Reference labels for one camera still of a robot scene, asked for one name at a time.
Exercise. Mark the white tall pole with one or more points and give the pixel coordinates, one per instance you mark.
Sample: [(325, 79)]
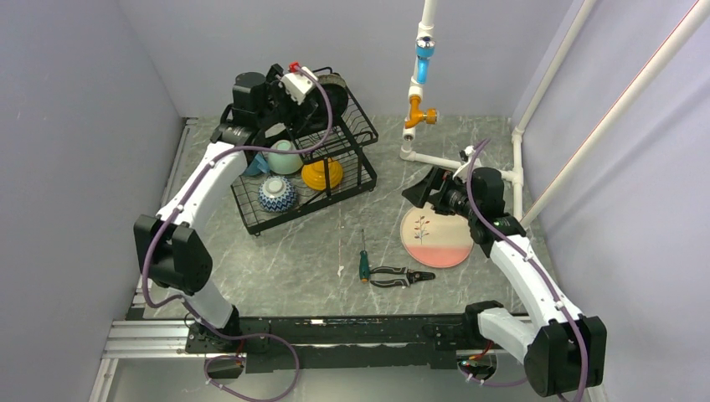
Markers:
[(691, 21)]

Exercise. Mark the green handled screwdriver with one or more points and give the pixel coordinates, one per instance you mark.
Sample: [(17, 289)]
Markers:
[(363, 267)]

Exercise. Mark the pink rimmed ceramic plate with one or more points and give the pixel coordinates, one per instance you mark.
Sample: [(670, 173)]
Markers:
[(435, 240)]

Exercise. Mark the speckled grey ceramic plate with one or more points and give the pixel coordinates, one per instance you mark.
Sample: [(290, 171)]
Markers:
[(332, 80)]

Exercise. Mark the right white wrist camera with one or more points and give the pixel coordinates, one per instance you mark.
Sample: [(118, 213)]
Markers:
[(469, 159)]

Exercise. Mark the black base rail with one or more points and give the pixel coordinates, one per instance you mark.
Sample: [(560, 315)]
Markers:
[(436, 341)]

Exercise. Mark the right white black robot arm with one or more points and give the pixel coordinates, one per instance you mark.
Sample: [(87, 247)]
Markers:
[(561, 350)]

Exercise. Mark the black ceramic plate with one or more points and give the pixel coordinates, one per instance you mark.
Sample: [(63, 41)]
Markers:
[(338, 98)]

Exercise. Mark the blue cylinder on pipe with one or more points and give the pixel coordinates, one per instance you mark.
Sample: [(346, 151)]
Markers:
[(425, 48)]

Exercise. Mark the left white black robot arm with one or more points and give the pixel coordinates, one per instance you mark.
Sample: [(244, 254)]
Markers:
[(175, 264)]

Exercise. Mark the mint green ceramic bowl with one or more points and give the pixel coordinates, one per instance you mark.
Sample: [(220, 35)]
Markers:
[(284, 163)]

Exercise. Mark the black grey pliers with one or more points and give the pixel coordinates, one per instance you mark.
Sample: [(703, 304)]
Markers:
[(388, 276)]

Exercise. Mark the red patterned ceramic bowl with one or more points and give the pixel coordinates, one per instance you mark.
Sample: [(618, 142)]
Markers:
[(277, 194)]

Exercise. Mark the black wire dish rack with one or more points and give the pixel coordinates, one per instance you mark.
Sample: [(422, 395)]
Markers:
[(351, 132)]

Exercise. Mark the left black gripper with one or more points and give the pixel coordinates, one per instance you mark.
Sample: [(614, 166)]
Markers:
[(294, 120)]

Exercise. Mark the blue floral ceramic mug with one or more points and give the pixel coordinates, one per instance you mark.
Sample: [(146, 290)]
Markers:
[(258, 166)]

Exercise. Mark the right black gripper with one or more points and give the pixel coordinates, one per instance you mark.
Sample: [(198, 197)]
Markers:
[(420, 193)]

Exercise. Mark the orange pipe valve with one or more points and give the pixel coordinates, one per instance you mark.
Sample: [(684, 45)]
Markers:
[(417, 115)]

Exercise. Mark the yellow ribbed ceramic bowl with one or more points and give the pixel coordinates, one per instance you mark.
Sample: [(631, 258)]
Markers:
[(322, 174)]

